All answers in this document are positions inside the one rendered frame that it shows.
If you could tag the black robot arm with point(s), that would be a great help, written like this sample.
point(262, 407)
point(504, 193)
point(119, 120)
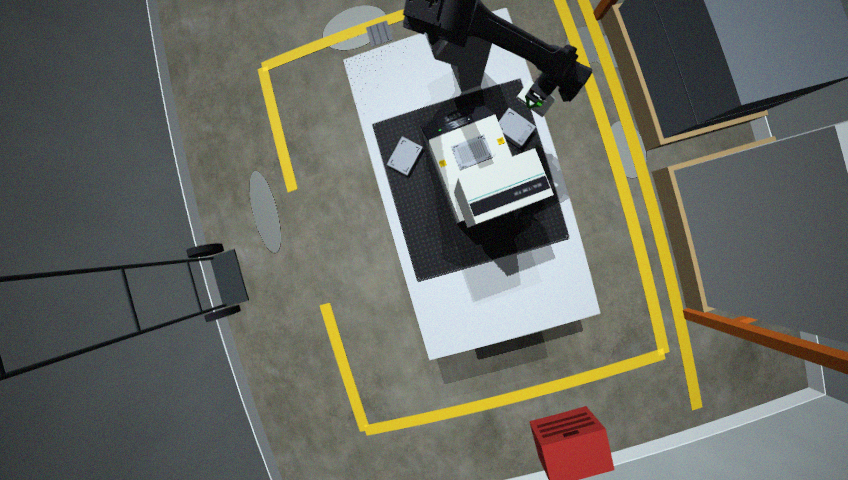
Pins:
point(477, 20)

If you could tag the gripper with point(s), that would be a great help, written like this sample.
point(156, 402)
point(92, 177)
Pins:
point(536, 88)

